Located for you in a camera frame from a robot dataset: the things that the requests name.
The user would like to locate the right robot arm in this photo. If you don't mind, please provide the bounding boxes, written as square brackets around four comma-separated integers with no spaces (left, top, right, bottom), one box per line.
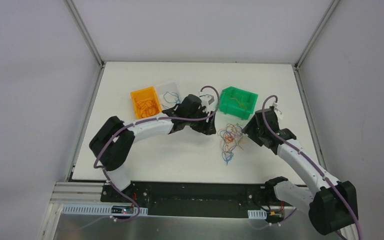
[242,107,358,236]

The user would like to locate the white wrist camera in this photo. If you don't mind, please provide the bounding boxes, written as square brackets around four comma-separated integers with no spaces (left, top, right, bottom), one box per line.
[199,94,217,112]
[272,101,284,121]

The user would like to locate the white plastic bin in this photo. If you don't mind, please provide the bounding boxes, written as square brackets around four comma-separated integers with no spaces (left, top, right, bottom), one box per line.
[155,81,183,110]

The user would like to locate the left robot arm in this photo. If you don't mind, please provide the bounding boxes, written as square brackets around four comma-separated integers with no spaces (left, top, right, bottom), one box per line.
[89,94,217,203]

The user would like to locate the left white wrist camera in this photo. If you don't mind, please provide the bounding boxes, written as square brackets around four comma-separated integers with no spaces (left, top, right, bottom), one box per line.
[199,94,217,112]

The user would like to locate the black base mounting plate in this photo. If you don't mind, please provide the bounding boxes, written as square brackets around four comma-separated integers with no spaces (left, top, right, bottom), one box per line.
[100,181,288,223]

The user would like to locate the orange and blue wires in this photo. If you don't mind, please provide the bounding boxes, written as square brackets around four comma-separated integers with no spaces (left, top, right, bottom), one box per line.
[218,123,246,167]

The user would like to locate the green plastic bin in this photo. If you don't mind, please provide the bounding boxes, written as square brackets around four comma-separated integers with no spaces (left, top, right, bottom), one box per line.
[219,86,258,120]

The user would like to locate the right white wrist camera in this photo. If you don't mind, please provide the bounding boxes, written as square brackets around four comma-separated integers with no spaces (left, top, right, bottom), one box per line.
[272,101,284,121]

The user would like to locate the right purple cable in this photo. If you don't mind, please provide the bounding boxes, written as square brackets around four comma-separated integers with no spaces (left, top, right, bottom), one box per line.
[249,95,365,240]

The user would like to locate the purple cable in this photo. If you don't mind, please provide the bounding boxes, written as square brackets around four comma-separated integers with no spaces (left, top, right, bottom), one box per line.
[62,85,221,229]
[249,95,365,240]

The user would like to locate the orange plastic bin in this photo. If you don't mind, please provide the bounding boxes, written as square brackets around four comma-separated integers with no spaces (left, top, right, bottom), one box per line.
[130,86,162,119]

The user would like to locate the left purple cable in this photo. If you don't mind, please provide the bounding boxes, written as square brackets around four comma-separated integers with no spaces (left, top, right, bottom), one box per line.
[62,85,221,229]

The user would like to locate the red-orange single wire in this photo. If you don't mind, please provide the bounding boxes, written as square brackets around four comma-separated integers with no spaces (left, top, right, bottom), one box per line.
[135,98,158,117]

